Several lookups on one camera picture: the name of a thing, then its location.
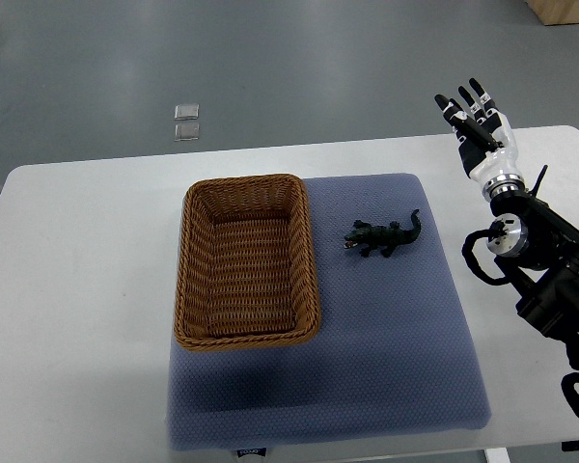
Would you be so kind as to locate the upper clear floor plate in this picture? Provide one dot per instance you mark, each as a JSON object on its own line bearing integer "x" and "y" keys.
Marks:
{"x": 186, "y": 111}

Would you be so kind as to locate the wooden box corner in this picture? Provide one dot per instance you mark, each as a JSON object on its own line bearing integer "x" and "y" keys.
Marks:
{"x": 555, "y": 12}

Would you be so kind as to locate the brown wicker basket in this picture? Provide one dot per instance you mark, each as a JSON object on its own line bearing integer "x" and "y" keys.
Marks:
{"x": 246, "y": 265}

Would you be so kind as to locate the blue-grey foam cushion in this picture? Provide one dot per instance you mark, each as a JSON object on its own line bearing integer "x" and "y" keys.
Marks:
{"x": 393, "y": 354}

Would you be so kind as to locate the dark toy crocodile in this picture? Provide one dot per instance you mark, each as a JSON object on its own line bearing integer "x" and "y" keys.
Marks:
{"x": 387, "y": 239}

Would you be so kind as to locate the white table leg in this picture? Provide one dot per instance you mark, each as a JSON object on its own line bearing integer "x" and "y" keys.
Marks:
{"x": 496, "y": 455}

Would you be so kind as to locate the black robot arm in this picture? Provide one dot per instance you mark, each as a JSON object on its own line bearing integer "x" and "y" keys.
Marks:
{"x": 532, "y": 248}

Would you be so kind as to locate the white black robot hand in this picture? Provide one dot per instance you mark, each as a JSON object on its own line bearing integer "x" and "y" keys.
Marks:
{"x": 486, "y": 144}

